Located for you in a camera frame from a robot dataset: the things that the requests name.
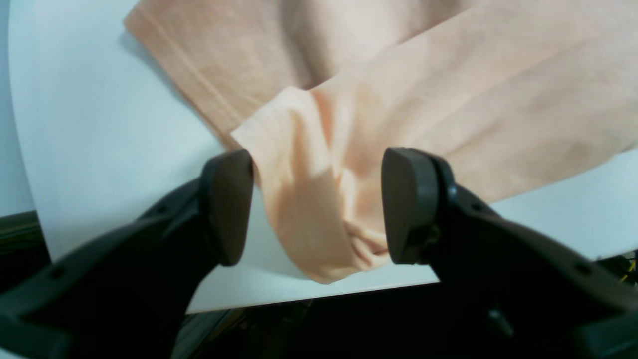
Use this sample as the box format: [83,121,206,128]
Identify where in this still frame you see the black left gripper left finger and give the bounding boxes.
[0,149,254,359]

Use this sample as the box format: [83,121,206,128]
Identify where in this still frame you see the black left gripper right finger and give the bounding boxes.
[381,147,638,359]

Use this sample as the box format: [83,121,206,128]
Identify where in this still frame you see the peach pink T-shirt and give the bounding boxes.
[125,0,637,284]

